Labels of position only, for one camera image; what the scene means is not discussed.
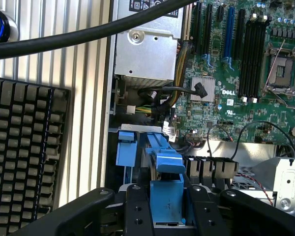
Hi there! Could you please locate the thick black cable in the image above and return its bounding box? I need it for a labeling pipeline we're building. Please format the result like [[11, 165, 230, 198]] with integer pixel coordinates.
[[0, 0, 198, 61]]

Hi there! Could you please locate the silver metal drive cage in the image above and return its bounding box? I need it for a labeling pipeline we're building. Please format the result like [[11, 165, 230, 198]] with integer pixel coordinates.
[[232, 156, 295, 213]]

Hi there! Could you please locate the silver chipset heatsink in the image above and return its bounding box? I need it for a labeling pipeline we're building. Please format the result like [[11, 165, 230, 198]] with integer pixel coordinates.
[[190, 76, 216, 103]]

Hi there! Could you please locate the blue disk bay carrier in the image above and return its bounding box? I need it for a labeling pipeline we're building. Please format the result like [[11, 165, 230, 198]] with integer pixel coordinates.
[[115, 130, 139, 167]]

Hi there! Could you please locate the black finned bracket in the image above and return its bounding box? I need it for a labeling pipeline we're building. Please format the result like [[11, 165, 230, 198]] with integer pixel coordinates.
[[182, 155, 239, 185]]

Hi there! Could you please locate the white wire label tag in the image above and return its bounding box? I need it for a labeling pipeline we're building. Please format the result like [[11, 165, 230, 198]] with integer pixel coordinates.
[[161, 120, 178, 143]]

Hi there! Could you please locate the metal socket cover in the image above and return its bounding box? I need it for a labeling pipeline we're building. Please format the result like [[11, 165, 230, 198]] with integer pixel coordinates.
[[261, 84, 295, 111]]

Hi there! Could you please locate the black data wire with plug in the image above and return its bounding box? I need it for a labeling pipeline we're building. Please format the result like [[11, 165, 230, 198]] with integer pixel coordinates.
[[137, 82, 209, 99]]

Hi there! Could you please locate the short black expansion slot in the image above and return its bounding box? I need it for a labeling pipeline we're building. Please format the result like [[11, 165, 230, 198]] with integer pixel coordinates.
[[216, 4, 225, 23]]

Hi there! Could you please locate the open PC case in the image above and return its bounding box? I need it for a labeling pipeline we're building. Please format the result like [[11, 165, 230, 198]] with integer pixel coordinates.
[[100, 0, 295, 236]]

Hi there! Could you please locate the black RAM slot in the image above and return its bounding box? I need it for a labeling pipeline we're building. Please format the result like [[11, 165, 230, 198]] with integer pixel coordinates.
[[243, 21, 257, 99], [237, 21, 251, 99], [254, 22, 269, 100], [248, 22, 263, 100]]

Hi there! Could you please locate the CPU socket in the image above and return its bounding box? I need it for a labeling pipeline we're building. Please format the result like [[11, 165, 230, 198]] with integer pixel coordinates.
[[262, 43, 295, 93]]

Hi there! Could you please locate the metal locking lever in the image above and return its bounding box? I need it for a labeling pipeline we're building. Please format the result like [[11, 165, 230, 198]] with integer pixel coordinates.
[[265, 38, 286, 86]]

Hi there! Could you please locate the yellow and black wire bundle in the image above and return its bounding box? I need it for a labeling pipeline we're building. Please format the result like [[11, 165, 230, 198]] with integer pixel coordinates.
[[135, 41, 190, 118]]

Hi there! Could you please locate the blue expansion slot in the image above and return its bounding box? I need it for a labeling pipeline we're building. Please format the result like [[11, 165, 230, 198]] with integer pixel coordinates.
[[222, 6, 236, 64]]

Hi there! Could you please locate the red and black twisted wire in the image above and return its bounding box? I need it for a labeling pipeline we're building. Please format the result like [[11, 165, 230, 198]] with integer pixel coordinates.
[[235, 171, 274, 206]]

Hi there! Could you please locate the thin black wire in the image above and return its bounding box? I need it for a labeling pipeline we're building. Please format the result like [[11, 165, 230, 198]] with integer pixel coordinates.
[[230, 120, 295, 161], [206, 123, 235, 158]]

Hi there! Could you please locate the blue disk bay latch rail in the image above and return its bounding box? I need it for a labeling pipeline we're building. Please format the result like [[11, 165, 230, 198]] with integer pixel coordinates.
[[146, 132, 186, 176]]

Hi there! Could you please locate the long black expansion slot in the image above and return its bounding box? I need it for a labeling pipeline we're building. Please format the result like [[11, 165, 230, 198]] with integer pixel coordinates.
[[234, 8, 246, 61], [201, 3, 213, 61], [190, 0, 203, 54]]

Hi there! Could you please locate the black keyboard with grey keys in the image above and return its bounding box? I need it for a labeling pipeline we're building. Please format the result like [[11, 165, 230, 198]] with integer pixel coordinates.
[[0, 77, 72, 236]]

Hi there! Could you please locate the beige expansion slot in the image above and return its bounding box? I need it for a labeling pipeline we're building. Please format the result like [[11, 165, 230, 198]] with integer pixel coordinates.
[[182, 3, 193, 41]]

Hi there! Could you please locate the green Dell motherboard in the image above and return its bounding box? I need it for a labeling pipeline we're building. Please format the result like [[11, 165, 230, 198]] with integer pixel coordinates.
[[173, 0, 295, 145]]

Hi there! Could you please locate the silver power supply box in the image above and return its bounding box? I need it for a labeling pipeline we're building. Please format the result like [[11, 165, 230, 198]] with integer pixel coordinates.
[[114, 0, 185, 87]]

